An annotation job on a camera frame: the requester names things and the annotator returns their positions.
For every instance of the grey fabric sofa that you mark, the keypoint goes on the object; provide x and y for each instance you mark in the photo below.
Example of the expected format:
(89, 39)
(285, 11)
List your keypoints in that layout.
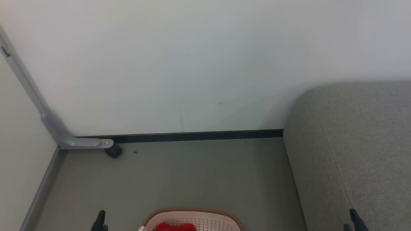
(353, 154)

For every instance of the black baseboard strip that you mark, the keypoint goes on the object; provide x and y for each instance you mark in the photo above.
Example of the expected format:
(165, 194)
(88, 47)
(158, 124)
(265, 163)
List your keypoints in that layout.
(192, 136)

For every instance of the black caster wheel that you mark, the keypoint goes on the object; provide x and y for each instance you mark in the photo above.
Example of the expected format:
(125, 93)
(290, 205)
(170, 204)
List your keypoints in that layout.
(114, 151)

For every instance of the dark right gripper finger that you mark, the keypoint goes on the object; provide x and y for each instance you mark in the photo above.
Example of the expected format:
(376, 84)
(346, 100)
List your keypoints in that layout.
(347, 228)
(357, 220)

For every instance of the cream perforated laundry basket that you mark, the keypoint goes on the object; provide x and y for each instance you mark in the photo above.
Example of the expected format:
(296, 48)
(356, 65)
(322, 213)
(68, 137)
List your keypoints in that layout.
(205, 219)

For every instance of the red cloth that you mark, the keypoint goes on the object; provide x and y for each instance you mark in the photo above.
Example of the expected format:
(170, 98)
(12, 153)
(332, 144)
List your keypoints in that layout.
(175, 227)

